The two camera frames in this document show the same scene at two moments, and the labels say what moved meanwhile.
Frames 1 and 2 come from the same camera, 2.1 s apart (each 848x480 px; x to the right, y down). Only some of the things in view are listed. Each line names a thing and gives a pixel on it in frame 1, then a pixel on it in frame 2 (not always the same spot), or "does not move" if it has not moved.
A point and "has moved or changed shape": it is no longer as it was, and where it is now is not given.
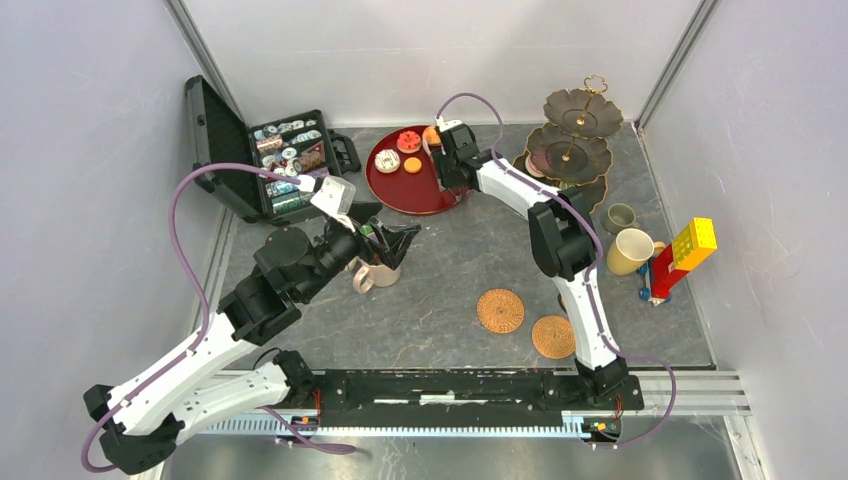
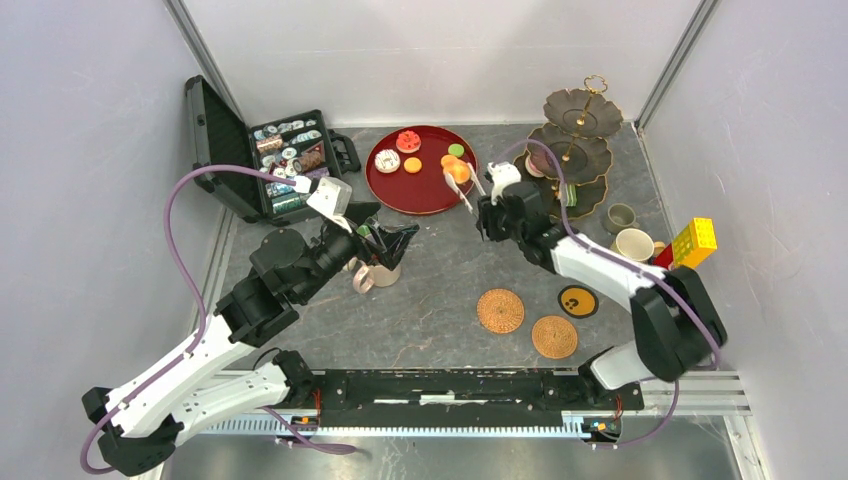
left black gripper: (392, 244) does not move
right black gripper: (441, 162) to (486, 222)
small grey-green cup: (619, 217) does not move
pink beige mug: (369, 275) does not move
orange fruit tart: (431, 137) has moved or changed shape
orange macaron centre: (412, 164) does not move
